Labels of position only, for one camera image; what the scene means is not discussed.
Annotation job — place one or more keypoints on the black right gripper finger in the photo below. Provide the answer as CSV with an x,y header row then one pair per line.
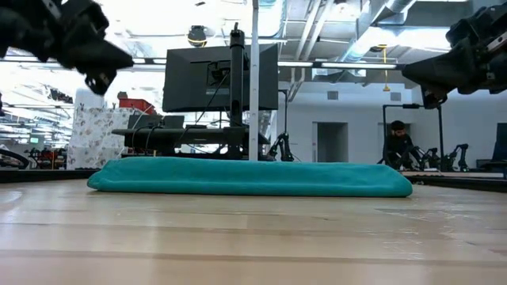
x,y
439,73
433,99

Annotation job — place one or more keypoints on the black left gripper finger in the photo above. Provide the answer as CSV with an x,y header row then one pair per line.
x,y
95,57
100,82

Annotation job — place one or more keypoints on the teal microfibre towel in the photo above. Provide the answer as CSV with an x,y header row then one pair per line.
x,y
237,178

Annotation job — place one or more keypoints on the black background robot arm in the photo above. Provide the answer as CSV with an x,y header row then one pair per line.
x,y
283,146
429,156
459,152

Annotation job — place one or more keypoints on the white container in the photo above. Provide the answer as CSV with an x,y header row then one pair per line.
x,y
89,99

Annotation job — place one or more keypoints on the red storage bin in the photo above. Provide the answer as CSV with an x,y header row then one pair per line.
x,y
136,105

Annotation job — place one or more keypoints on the ceiling strip light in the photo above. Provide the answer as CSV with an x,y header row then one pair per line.
x,y
295,63
139,61
356,65
159,61

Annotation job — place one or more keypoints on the yellow hanging pendant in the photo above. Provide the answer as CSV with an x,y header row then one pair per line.
x,y
386,88

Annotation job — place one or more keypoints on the floral patterned cloth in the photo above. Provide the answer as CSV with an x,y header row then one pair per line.
x,y
95,138

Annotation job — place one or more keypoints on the person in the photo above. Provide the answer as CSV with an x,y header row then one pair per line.
x,y
398,144

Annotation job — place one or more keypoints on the dark background monitor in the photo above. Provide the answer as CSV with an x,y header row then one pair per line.
x,y
501,142

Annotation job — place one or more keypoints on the light wooden background table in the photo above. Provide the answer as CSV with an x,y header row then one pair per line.
x,y
455,174

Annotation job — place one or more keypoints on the grey desktop device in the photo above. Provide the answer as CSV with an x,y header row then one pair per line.
x,y
174,121

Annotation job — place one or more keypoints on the black computer monitor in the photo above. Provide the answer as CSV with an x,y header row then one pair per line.
x,y
186,87

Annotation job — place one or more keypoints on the black desk platform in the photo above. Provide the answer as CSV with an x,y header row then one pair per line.
x,y
178,136

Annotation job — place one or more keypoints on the black ceiling dome lamp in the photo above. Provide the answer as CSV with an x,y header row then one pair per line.
x,y
197,35

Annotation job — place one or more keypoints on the grey doorway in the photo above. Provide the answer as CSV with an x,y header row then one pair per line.
x,y
332,142

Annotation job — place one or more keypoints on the black monitor stand pole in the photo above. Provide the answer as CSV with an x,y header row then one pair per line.
x,y
237,79

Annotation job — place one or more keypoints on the thin black stand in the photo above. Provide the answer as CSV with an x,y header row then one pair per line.
x,y
285,115

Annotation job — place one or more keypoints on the black metal frame stand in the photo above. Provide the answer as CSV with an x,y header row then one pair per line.
x,y
412,106

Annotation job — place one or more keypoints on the grey wall vent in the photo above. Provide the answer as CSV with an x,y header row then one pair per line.
x,y
395,96
332,96

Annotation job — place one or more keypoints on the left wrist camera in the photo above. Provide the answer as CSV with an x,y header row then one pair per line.
x,y
79,20

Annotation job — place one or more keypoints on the silver ceiling duct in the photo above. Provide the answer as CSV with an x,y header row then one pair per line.
x,y
364,39

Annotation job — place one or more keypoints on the black table edge rail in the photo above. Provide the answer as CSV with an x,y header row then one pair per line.
x,y
39,175

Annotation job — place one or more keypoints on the white vertical post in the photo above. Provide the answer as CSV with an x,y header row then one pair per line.
x,y
254,118

